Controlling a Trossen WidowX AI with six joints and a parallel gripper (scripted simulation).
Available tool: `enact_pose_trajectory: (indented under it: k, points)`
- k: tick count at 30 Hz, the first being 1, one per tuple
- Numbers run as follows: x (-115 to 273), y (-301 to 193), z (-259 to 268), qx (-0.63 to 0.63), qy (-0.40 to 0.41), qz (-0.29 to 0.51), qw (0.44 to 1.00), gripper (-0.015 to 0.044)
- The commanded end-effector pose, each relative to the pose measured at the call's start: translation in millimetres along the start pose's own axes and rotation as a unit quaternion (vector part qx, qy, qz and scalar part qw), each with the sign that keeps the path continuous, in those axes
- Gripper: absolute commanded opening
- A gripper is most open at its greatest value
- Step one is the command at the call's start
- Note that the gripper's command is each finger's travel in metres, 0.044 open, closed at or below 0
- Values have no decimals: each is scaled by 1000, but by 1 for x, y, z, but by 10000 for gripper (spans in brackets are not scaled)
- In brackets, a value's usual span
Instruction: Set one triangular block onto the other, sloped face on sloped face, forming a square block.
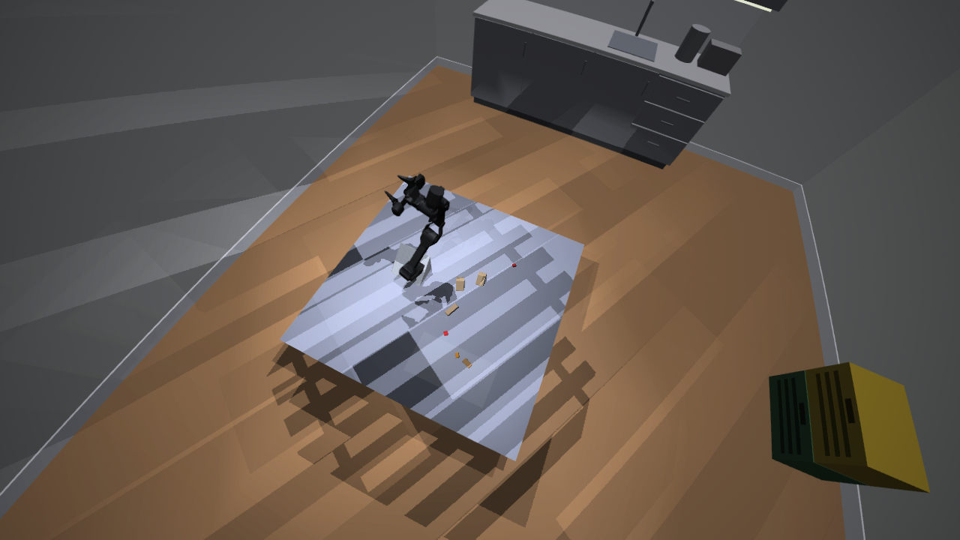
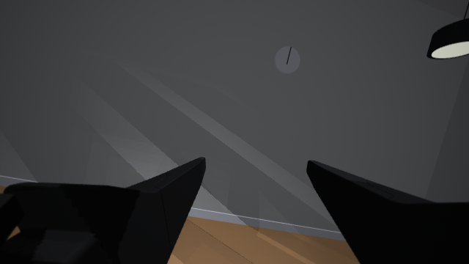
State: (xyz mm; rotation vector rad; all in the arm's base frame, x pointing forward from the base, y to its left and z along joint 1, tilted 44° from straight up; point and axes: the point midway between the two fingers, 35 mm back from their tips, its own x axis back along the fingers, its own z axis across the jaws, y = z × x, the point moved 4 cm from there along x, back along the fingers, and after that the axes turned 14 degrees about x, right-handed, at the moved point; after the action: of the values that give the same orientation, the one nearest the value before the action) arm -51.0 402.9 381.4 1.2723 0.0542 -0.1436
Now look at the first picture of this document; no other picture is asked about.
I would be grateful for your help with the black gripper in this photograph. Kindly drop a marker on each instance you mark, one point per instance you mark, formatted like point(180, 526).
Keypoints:
point(398, 207)

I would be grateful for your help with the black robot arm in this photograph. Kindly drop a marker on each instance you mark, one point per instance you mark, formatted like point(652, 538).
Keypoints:
point(434, 206)

